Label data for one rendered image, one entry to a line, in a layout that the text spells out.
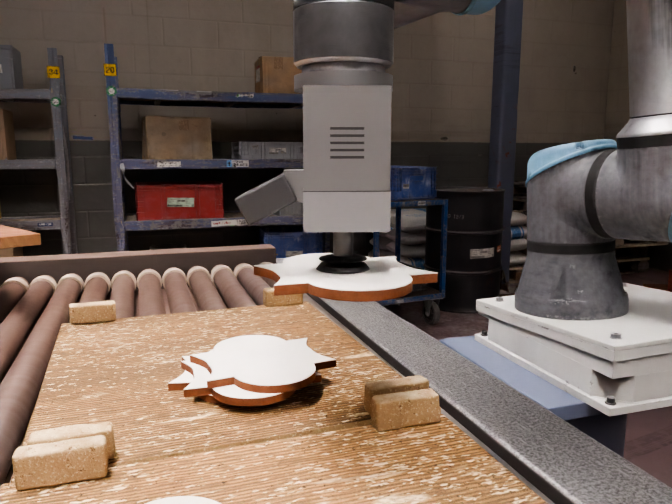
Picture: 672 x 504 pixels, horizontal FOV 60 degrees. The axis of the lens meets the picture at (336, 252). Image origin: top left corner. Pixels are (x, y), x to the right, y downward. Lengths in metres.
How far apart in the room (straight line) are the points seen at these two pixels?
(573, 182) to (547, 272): 0.12
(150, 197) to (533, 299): 3.98
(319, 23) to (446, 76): 5.60
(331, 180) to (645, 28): 0.47
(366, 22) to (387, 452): 0.32
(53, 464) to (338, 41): 0.35
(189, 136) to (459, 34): 2.86
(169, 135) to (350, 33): 4.28
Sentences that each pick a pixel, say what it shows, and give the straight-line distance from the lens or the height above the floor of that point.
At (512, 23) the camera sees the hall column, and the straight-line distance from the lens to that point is 5.02.
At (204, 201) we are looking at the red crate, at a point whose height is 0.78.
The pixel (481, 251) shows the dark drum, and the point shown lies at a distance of 4.32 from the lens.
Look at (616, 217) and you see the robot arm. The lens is 0.79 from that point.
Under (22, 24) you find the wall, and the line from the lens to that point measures 5.42.
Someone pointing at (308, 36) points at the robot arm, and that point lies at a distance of 0.44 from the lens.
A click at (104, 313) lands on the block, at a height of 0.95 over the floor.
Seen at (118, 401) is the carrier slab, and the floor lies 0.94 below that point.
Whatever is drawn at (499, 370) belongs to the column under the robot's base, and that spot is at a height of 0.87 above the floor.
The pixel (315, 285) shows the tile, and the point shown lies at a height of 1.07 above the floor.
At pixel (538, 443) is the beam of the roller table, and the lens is 0.56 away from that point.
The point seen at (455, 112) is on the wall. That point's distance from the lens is 6.05.
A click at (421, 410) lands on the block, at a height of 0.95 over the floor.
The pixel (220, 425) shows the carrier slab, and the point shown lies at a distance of 0.53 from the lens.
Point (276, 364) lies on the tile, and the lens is 0.58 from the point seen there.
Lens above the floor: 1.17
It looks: 10 degrees down
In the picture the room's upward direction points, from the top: straight up
